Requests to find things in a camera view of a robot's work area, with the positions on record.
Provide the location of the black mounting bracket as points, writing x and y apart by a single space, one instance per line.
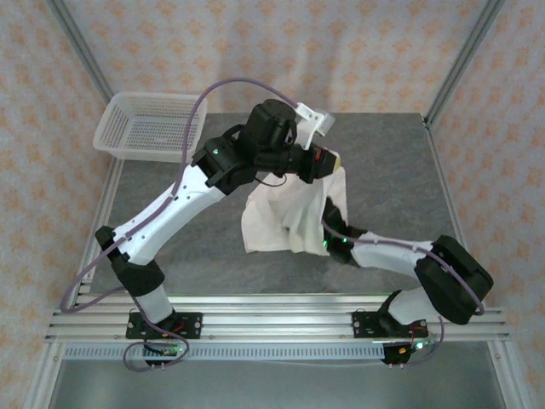
155 365
394 360

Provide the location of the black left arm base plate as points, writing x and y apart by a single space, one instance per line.
193 326

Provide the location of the aluminium frame post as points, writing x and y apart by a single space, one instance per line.
81 51
464 51

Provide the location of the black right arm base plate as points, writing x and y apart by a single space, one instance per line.
362 326

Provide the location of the aluminium frame leg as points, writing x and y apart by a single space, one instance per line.
44 379
504 375

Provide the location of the small circuit board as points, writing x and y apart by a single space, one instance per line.
168 350
419 346

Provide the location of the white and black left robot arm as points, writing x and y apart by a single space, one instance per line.
170 213

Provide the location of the white perforated plastic basket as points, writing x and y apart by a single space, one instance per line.
140 128

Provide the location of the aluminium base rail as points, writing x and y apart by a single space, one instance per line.
277 324

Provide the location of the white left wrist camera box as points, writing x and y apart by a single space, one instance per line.
317 119

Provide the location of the white t-shirt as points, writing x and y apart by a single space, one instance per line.
272 221

